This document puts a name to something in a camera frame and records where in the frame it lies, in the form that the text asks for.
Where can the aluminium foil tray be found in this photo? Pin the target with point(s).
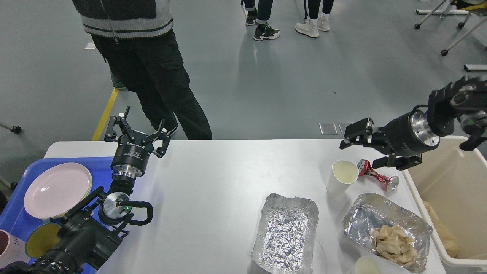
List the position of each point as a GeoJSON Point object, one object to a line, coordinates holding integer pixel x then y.
{"type": "Point", "coordinates": [286, 233]}

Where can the crushed red soda can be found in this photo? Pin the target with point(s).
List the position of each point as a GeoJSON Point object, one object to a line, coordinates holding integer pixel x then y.
{"type": "Point", "coordinates": [388, 184]}

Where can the beige plastic bin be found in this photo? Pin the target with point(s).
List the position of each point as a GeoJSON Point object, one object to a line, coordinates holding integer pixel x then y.
{"type": "Point", "coordinates": [454, 183]}

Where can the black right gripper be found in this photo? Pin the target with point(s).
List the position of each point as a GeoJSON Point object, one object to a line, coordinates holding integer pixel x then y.
{"type": "Point", "coordinates": [403, 140]}

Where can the pink mug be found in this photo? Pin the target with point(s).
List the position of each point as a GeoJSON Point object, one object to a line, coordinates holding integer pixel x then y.
{"type": "Point", "coordinates": [12, 249]}

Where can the person in dark jeans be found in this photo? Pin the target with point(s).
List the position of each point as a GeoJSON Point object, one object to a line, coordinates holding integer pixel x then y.
{"type": "Point", "coordinates": [260, 14]}

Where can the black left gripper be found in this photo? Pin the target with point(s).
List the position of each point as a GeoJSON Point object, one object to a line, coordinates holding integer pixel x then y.
{"type": "Point", "coordinates": [131, 152]}

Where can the person in white sneakers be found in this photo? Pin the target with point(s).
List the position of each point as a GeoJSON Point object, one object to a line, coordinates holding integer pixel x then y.
{"type": "Point", "coordinates": [318, 18]}

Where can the white paper cup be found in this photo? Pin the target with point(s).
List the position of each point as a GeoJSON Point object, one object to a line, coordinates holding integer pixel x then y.
{"type": "Point", "coordinates": [343, 175]}

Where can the blue-grey mug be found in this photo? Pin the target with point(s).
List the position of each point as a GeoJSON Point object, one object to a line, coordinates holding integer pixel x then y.
{"type": "Point", "coordinates": [42, 240]}

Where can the metal floor plate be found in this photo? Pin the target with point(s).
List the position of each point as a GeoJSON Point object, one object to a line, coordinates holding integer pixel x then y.
{"type": "Point", "coordinates": [343, 126]}
{"type": "Point", "coordinates": [328, 129]}

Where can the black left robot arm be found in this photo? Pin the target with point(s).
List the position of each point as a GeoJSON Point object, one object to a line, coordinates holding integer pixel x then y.
{"type": "Point", "coordinates": [120, 208]}

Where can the person in grey sweater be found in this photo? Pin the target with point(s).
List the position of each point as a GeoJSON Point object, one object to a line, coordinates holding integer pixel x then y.
{"type": "Point", "coordinates": [137, 40]}

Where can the blue plastic tray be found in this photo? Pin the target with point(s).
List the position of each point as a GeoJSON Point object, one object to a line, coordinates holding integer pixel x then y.
{"type": "Point", "coordinates": [15, 217]}

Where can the pink plate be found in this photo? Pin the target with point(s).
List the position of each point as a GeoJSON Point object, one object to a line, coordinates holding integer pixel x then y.
{"type": "Point", "coordinates": [56, 190]}

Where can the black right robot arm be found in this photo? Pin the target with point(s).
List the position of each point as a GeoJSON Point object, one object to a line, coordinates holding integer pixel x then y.
{"type": "Point", "coordinates": [465, 101]}

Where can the white lid bottom edge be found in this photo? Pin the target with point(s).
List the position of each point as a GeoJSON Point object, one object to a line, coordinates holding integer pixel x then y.
{"type": "Point", "coordinates": [365, 265]}

